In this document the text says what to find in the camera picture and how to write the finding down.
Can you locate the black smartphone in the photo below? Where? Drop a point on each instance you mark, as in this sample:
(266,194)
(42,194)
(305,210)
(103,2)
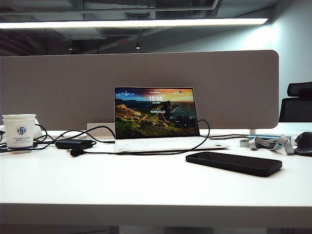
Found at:
(234,163)

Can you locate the white desk socket box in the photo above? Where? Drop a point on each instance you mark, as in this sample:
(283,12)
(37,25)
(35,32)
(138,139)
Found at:
(90,125)

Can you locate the grey fabric desk divider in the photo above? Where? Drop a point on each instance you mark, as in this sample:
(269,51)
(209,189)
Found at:
(61,92)

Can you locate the white laptop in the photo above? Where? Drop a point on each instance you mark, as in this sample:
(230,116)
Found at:
(156,114)

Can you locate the small ceiling spotlight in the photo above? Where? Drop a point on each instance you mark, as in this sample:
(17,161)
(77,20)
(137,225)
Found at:
(138,46)

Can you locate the black power adapter brick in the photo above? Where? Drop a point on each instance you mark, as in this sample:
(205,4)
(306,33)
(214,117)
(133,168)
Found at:
(73,143)

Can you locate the long ceiling light strip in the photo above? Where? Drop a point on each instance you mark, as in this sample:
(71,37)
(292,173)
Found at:
(122,23)

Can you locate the teal book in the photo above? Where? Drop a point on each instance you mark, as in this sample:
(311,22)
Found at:
(268,135)

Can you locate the white paper cup blue logo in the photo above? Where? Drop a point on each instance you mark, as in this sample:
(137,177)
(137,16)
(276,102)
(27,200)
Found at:
(19,131)

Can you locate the black mesh office chair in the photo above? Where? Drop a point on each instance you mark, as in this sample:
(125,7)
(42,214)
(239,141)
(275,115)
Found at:
(296,109)

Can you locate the black computer mouse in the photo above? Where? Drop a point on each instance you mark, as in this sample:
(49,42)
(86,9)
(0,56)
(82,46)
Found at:
(304,143)

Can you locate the white divider bracket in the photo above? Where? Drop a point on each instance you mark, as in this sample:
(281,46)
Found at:
(252,131)

